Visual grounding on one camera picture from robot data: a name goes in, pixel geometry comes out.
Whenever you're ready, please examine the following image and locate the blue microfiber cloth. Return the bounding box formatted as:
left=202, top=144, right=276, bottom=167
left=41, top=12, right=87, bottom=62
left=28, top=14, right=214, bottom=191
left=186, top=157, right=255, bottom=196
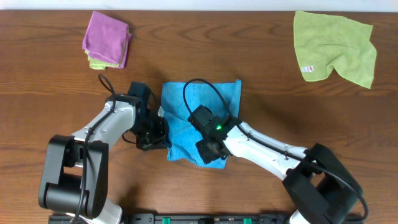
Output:
left=161, top=80, right=242, bottom=169

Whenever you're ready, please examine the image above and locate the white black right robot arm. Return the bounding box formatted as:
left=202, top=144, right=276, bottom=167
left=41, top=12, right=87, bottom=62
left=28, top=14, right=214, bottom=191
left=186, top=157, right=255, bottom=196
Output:
left=191, top=116, right=369, bottom=223

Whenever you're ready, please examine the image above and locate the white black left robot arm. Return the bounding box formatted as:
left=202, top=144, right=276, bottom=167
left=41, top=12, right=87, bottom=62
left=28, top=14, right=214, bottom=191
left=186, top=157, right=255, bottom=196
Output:
left=38, top=82, right=172, bottom=223

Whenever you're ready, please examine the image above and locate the folded green cloth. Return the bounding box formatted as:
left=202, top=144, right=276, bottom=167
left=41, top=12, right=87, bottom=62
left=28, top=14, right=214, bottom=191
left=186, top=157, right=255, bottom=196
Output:
left=85, top=32, right=131, bottom=70

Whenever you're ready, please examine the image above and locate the folded purple cloth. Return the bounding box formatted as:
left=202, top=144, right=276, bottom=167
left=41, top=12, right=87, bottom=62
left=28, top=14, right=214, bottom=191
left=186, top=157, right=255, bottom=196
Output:
left=82, top=11, right=132, bottom=63

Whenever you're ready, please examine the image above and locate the green microfiber cloth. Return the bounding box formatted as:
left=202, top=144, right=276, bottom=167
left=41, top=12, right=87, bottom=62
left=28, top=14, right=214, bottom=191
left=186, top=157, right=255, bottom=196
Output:
left=294, top=11, right=377, bottom=89

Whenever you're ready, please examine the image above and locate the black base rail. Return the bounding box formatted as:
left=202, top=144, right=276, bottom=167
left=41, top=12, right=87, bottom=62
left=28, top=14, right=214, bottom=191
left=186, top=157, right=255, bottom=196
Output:
left=48, top=212, right=363, bottom=224

